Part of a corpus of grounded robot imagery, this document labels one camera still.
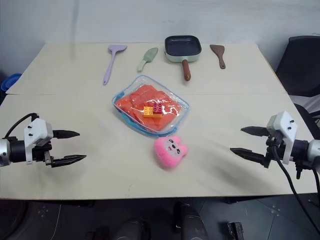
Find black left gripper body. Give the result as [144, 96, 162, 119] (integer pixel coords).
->
[31, 136, 56, 168]

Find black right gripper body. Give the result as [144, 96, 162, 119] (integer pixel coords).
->
[262, 131, 286, 168]

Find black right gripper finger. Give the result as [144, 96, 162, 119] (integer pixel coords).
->
[240, 126, 269, 137]
[229, 147, 266, 167]

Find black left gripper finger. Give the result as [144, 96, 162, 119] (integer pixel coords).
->
[51, 129, 81, 140]
[50, 154, 87, 168]

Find clear pouch with orange cloth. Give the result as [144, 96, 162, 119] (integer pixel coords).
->
[110, 74, 192, 139]

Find black office chair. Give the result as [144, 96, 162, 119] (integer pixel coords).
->
[275, 35, 320, 141]

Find pink plush bunny toy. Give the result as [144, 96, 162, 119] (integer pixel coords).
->
[153, 135, 189, 171]

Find blue stacked bowls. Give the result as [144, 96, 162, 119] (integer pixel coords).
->
[0, 72, 23, 94]

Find brown wooden spatula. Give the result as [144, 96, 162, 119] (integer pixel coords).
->
[209, 44, 227, 70]

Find yellow toy building block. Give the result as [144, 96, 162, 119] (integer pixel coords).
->
[142, 106, 155, 118]

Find dark rounded robot leg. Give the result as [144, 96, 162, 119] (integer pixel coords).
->
[173, 201, 207, 240]

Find purple silicone spatula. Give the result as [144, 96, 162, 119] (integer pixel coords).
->
[102, 43, 128, 86]

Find red toy building block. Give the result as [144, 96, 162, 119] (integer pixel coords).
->
[152, 102, 163, 118]

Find green square frying pan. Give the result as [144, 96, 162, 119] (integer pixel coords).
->
[164, 35, 203, 82]

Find green rice scoop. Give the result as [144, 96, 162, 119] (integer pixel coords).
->
[136, 47, 159, 73]

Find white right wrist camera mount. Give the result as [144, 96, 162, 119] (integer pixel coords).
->
[266, 110, 298, 165]

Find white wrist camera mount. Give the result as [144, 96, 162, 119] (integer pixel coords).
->
[266, 110, 298, 165]
[23, 118, 55, 166]

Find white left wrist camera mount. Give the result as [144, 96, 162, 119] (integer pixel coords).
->
[23, 118, 55, 166]

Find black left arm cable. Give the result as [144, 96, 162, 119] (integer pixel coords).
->
[2, 112, 40, 140]

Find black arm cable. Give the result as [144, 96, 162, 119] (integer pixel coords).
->
[271, 143, 320, 232]
[2, 112, 40, 140]

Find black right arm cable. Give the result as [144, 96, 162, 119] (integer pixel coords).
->
[271, 143, 320, 232]

